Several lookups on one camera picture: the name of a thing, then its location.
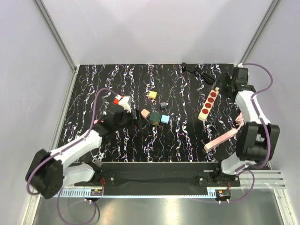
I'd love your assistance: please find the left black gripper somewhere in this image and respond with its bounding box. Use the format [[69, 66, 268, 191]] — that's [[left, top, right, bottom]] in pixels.
[[114, 108, 148, 132]]

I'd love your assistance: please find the red cube socket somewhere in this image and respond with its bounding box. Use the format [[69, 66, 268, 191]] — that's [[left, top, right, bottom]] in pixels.
[[113, 95, 123, 105]]

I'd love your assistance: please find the pink plug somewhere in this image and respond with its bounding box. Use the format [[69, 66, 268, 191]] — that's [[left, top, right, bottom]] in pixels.
[[141, 109, 150, 119]]

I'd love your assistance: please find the wooden socket strip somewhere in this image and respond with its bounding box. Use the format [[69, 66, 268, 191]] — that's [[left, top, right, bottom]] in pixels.
[[198, 87, 219, 122]]

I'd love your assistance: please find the dark green plug adapter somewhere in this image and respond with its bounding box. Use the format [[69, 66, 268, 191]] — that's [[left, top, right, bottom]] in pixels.
[[149, 112, 162, 126]]

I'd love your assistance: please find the yellow plug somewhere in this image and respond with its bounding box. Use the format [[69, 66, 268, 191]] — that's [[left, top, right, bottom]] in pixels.
[[148, 91, 157, 99]]

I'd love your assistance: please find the light blue plug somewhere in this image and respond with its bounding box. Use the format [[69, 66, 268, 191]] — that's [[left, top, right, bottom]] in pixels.
[[160, 115, 170, 124]]

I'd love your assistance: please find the grey plug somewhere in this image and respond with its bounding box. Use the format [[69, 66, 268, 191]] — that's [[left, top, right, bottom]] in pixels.
[[160, 102, 168, 110]]

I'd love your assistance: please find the pink power strip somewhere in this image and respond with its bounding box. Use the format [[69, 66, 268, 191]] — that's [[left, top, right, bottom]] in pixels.
[[204, 129, 238, 152]]

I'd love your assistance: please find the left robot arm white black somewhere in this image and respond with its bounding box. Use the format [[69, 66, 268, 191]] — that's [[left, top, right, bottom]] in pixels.
[[25, 107, 140, 199]]

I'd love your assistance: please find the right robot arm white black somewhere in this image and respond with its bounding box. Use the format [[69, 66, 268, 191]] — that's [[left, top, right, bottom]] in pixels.
[[211, 67, 280, 186]]

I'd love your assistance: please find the black plug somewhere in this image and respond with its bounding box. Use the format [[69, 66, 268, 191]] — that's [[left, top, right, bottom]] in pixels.
[[181, 62, 187, 69]]

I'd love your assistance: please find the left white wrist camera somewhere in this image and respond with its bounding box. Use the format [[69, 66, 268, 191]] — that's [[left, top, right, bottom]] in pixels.
[[118, 96, 132, 113]]

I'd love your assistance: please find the black coiled cable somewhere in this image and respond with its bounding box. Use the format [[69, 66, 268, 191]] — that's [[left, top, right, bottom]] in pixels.
[[184, 63, 216, 85]]

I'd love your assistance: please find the pink coiled cable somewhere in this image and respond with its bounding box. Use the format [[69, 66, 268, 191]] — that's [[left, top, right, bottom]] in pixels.
[[235, 112, 246, 128]]

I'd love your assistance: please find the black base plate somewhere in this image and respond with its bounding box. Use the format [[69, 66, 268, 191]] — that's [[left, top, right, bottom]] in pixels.
[[45, 161, 269, 196]]

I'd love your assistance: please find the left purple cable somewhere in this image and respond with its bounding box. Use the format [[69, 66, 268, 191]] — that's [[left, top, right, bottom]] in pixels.
[[25, 88, 119, 223]]

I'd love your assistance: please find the purple cable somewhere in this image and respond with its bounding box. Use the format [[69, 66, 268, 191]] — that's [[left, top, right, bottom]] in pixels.
[[234, 62, 274, 203], [25, 88, 119, 223]]

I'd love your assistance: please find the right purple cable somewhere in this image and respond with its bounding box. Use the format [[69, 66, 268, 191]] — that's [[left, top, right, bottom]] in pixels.
[[234, 62, 274, 203]]

